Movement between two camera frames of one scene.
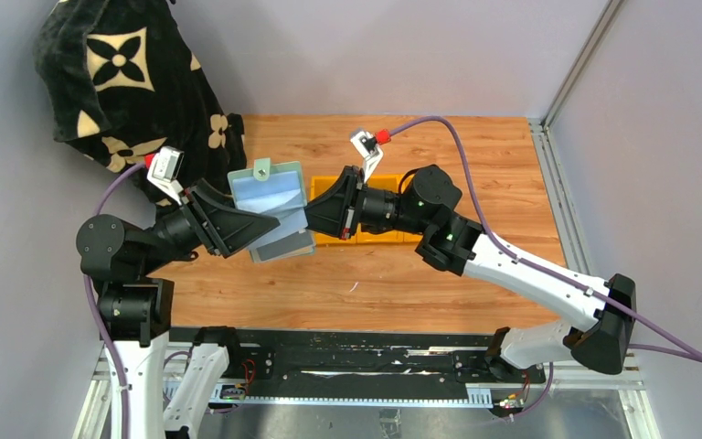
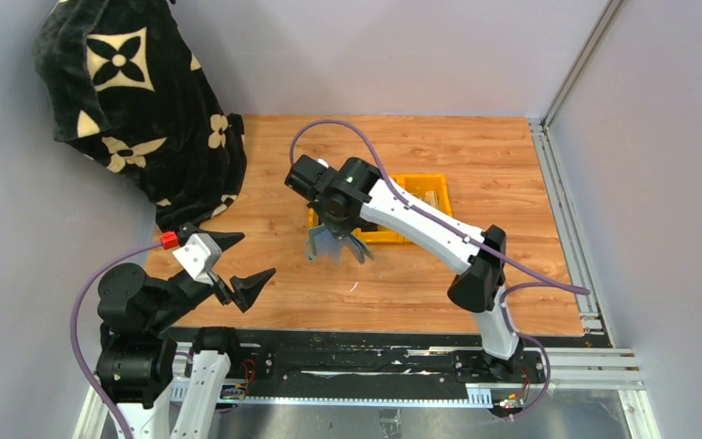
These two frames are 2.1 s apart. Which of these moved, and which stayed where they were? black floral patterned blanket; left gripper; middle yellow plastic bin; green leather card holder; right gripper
Moved: green leather card holder; left gripper; right gripper
Stayed: black floral patterned blanket; middle yellow plastic bin
